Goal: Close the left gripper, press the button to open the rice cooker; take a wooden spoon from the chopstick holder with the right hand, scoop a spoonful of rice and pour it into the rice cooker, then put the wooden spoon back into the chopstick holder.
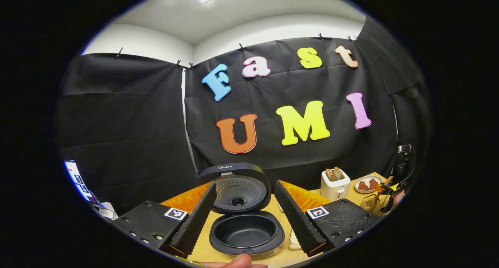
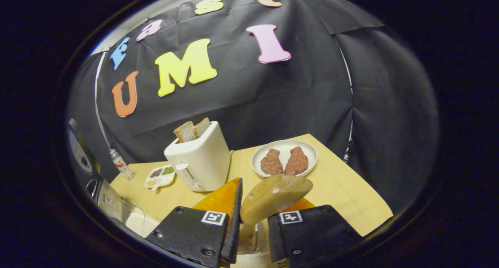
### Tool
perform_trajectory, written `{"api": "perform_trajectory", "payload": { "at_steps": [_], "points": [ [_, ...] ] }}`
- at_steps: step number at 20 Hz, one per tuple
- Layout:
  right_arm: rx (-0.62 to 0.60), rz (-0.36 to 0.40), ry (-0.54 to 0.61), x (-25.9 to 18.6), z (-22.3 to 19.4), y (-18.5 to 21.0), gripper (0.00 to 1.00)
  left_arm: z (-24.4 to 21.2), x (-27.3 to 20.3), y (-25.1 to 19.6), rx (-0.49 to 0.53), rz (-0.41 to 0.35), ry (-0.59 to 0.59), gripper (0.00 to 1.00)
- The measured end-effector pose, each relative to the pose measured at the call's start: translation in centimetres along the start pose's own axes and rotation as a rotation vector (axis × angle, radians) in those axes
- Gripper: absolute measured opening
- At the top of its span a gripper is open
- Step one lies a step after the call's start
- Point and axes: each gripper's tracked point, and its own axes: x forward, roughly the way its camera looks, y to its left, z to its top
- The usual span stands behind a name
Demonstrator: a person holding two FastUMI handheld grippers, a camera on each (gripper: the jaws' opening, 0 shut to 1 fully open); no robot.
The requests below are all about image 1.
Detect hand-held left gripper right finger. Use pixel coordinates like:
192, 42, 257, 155
274, 179, 380, 257

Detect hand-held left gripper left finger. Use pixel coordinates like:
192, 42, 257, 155
111, 181, 217, 259

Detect wooden spoon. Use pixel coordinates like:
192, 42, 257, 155
365, 176, 395, 208

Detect dark grey rice cooker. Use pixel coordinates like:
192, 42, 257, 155
197, 163, 285, 259

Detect round white plate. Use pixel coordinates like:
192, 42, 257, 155
354, 176, 383, 194

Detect white sectioned dish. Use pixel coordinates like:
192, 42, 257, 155
288, 228, 303, 251

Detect white toaster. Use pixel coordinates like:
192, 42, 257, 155
320, 167, 351, 201

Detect black backdrop cloth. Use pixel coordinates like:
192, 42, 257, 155
55, 16, 433, 218

